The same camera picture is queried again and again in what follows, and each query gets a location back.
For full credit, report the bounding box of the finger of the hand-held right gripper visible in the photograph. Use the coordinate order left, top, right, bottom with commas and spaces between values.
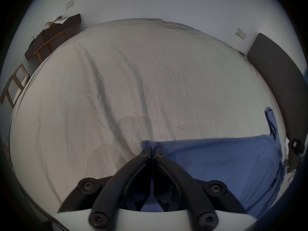
288, 135, 308, 173

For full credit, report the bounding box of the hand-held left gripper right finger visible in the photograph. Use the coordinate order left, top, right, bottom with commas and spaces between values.
154, 148, 246, 230

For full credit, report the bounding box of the dark wooden table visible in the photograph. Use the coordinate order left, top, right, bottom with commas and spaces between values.
25, 14, 81, 63

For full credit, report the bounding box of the bed with beige sheet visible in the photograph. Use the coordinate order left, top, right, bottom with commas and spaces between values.
9, 18, 288, 216

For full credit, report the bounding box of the wooden chair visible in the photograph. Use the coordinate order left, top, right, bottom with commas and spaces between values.
0, 64, 31, 110

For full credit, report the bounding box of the blue shirt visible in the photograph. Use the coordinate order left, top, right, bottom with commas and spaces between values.
125, 107, 287, 219

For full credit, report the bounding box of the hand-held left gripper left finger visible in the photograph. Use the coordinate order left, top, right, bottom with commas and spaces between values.
57, 147, 152, 229

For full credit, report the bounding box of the dark padded headboard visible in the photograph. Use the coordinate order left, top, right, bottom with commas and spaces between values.
247, 33, 308, 139

